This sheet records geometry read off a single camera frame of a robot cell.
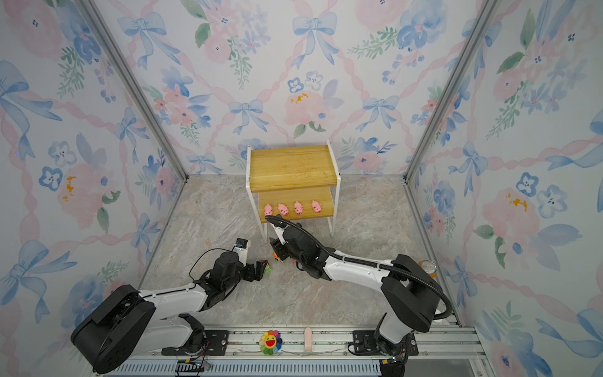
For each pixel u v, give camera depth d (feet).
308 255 2.06
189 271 2.94
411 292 1.44
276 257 2.51
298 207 2.82
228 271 2.25
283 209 2.80
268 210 2.80
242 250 2.57
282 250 2.40
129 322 1.44
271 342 2.41
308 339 2.40
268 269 2.88
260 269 2.66
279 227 2.28
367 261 1.67
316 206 2.81
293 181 2.44
